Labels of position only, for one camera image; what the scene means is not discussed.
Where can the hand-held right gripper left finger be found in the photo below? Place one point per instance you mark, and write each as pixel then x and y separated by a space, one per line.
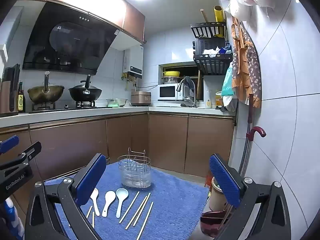
pixel 91 180

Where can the black wall rack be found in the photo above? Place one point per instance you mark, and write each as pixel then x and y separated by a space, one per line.
pixel 212 66

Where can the white bottle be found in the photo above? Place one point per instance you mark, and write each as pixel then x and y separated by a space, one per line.
pixel 208 102

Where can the black range hood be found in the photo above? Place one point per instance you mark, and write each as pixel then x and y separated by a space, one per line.
pixel 62 42

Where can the gas stove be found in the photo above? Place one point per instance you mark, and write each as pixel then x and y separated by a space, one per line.
pixel 62 108

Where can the black knife block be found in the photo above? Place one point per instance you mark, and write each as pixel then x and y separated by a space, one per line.
pixel 8 92

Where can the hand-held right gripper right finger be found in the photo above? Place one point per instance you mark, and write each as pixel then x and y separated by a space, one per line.
pixel 225 180

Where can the black wok with lid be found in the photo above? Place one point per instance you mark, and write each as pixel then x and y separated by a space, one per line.
pixel 85 93

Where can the yellow roll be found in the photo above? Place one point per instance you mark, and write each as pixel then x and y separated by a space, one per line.
pixel 218 15

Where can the dark red stool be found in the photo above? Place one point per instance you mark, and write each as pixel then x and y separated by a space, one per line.
pixel 212 223

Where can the wooden cutting board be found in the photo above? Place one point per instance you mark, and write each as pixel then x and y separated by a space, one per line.
pixel 199 85

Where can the oil bottle on counter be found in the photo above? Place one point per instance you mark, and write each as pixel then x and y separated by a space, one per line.
pixel 21 102

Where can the steel bowl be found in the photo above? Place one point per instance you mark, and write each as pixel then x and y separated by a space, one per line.
pixel 117 102

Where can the white microwave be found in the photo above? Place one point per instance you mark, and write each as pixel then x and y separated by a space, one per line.
pixel 167 92

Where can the white ceramic spoon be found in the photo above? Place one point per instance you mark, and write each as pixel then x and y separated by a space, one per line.
pixel 109 197
pixel 95 202

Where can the steel kitchen faucet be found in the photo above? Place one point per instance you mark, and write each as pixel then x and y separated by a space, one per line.
pixel 190 92

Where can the steel basin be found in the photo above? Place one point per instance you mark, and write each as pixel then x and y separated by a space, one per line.
pixel 171 80

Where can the yellow basin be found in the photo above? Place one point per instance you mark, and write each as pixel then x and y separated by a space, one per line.
pixel 171 73

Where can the wooden rolling pin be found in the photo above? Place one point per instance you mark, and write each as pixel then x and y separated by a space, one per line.
pixel 204 16

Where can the clear cutlery holder basket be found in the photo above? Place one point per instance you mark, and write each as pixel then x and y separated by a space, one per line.
pixel 135 180

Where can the wicker basket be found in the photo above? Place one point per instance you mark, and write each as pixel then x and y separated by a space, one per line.
pixel 216 197

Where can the grey plastic bag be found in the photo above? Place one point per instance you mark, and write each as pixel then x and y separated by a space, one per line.
pixel 230 103

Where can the white water heater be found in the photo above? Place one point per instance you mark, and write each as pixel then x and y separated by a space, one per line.
pixel 133 60

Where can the blue fluffy mat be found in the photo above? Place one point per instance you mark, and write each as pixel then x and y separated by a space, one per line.
pixel 170 205

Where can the floral orange apron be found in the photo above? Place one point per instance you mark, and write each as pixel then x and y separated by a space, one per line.
pixel 246 62

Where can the teal plastic bag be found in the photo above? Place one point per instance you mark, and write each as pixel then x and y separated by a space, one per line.
pixel 227 85

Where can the brass wok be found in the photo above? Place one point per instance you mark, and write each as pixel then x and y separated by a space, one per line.
pixel 46 93

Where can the light blue ceramic spoon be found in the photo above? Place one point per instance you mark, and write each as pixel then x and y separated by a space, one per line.
pixel 122 194

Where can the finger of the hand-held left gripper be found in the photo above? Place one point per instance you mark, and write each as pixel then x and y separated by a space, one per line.
pixel 8 144
pixel 30 152

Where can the brown rice cooker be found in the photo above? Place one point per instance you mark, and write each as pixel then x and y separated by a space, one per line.
pixel 141 98

